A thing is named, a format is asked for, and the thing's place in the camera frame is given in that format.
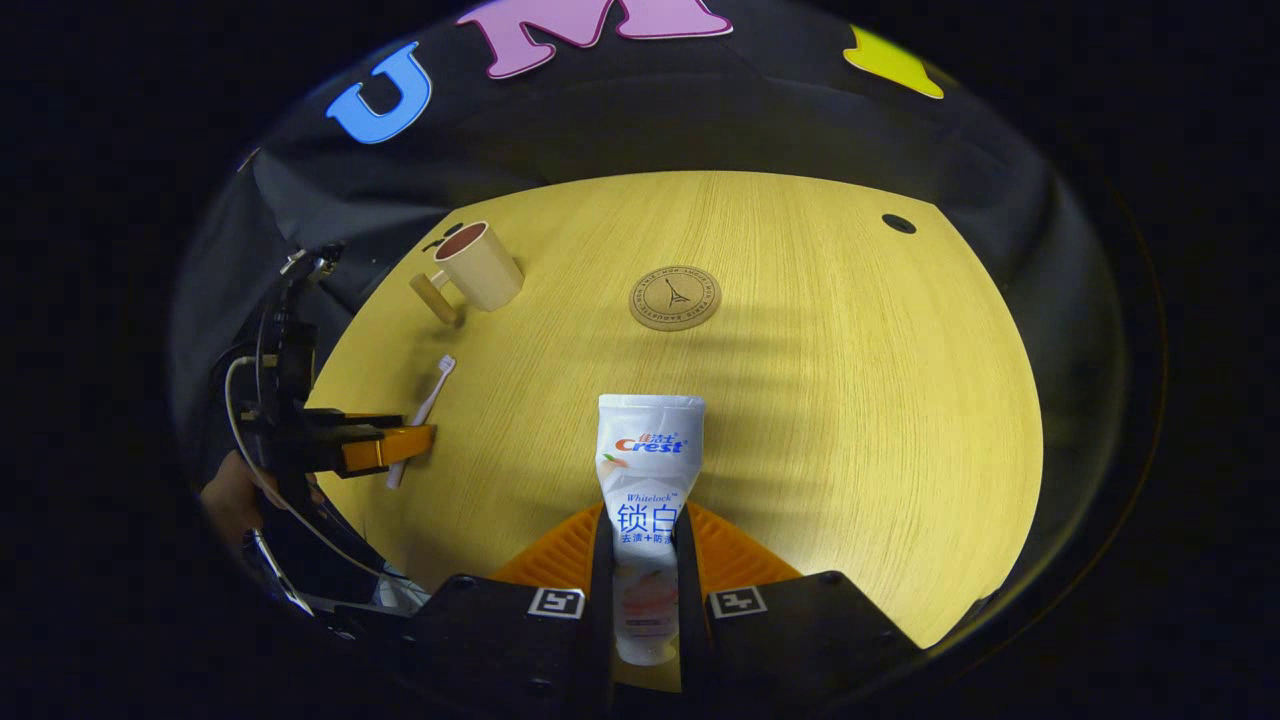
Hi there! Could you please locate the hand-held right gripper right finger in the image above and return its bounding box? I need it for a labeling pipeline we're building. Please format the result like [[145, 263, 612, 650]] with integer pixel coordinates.
[[675, 502, 923, 707]]

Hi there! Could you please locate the white toothpaste tube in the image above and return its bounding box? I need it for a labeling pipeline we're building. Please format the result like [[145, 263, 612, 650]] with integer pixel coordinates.
[[597, 393, 706, 667]]

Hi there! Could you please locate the white toothbrush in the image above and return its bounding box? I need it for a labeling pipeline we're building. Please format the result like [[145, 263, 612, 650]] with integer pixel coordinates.
[[386, 354, 458, 490]]

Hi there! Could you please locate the black backdrop cloth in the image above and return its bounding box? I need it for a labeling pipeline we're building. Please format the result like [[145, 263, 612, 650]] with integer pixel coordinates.
[[170, 0, 1131, 601]]

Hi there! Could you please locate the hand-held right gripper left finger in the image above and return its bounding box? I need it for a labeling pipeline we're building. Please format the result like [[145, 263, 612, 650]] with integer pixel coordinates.
[[398, 503, 614, 703]]

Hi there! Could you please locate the beige cup with wooden handle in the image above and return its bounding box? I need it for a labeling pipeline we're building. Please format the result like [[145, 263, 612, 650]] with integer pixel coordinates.
[[410, 221, 525, 327]]

